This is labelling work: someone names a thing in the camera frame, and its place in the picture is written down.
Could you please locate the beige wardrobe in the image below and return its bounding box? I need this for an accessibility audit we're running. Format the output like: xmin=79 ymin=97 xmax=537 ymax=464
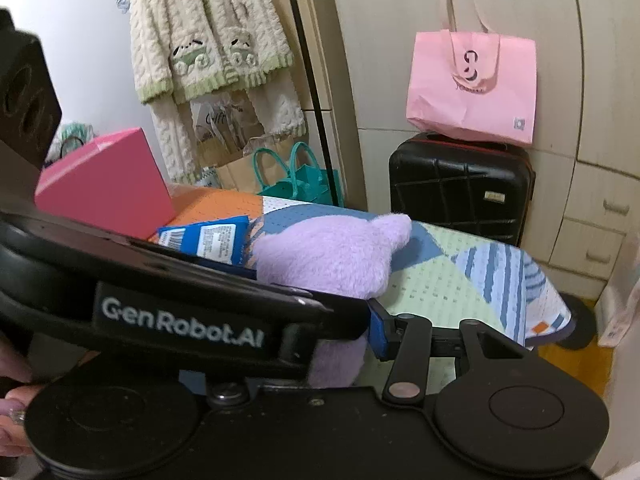
xmin=295 ymin=0 xmax=640 ymax=302

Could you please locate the white plastic bag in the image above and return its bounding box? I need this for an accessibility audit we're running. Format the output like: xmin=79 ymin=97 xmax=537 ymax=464
xmin=597 ymin=255 xmax=640 ymax=349

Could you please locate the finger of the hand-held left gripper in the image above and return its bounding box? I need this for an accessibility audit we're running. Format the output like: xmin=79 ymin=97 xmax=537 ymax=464
xmin=272 ymin=285 xmax=374 ymax=379

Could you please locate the clear gift bag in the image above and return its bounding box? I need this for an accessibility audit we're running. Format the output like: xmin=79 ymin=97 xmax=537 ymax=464
xmin=190 ymin=97 xmax=262 ymax=162

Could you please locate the purple cloud plush toy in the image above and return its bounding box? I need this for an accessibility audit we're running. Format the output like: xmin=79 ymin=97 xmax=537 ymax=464
xmin=252 ymin=213 xmax=414 ymax=389

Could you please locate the patchwork blanket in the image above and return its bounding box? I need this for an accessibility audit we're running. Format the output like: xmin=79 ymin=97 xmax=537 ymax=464
xmin=149 ymin=185 xmax=574 ymax=387

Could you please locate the teal gift bag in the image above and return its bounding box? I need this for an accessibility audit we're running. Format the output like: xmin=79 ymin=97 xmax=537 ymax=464
xmin=252 ymin=142 xmax=346 ymax=207

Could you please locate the pink tote bag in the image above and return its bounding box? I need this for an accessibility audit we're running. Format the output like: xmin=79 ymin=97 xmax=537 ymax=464
xmin=405 ymin=0 xmax=539 ymax=147

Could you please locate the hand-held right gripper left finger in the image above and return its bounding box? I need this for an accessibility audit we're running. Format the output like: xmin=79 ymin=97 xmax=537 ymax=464
xmin=205 ymin=379 xmax=261 ymax=409

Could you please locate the blue plastic packet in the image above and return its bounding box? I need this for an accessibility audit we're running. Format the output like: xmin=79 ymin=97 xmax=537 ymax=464
xmin=157 ymin=215 xmax=252 ymax=267

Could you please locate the person's left hand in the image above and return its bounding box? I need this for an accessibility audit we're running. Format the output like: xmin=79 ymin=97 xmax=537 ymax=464
xmin=0 ymin=335 xmax=47 ymax=459

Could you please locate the black floor disc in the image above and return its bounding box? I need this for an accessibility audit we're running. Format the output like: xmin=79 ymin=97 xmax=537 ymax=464
xmin=561 ymin=294 xmax=599 ymax=352

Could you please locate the pink storage box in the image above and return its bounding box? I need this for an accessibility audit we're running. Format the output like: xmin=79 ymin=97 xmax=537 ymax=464
xmin=35 ymin=127 xmax=176 ymax=241

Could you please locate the brown paper bag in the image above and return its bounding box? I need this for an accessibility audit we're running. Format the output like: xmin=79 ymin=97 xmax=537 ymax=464
xmin=215 ymin=135 xmax=282 ymax=196

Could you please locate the dark wicker basket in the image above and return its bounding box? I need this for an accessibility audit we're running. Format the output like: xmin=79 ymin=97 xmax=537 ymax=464
xmin=45 ymin=135 xmax=91 ymax=167

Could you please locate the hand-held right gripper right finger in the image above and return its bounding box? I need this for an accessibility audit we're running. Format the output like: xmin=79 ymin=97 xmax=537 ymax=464
xmin=368 ymin=299 xmax=540 ymax=407

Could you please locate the black suitcase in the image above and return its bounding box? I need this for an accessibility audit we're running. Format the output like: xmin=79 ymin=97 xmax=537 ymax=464
xmin=388 ymin=132 xmax=537 ymax=262

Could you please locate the cream fluffy cardigan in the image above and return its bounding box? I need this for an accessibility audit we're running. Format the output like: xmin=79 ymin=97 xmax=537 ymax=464
xmin=128 ymin=0 xmax=307 ymax=187

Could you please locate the green white plastic packet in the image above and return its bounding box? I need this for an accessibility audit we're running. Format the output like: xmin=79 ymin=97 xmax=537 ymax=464
xmin=56 ymin=121 xmax=96 ymax=144

